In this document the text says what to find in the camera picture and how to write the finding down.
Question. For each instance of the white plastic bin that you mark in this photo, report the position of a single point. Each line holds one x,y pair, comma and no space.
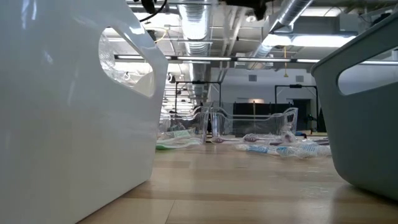
62,124

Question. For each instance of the blue toothbrush in wrapper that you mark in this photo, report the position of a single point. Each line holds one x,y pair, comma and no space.
258,149
308,149

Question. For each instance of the teal plastic bin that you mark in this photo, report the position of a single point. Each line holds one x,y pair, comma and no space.
367,140

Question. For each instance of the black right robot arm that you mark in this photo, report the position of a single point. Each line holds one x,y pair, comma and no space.
245,3

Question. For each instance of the long ceiling light strip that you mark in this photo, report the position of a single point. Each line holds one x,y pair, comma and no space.
202,58

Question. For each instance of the clear plastic wrapper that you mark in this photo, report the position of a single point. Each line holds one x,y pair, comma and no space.
109,62

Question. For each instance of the black background frame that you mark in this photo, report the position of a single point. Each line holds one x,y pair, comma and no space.
295,86

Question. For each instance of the clear plastic bin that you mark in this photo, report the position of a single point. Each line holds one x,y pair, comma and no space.
224,124
199,124

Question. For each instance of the yellow hanging pendant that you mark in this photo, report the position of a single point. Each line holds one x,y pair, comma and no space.
285,74

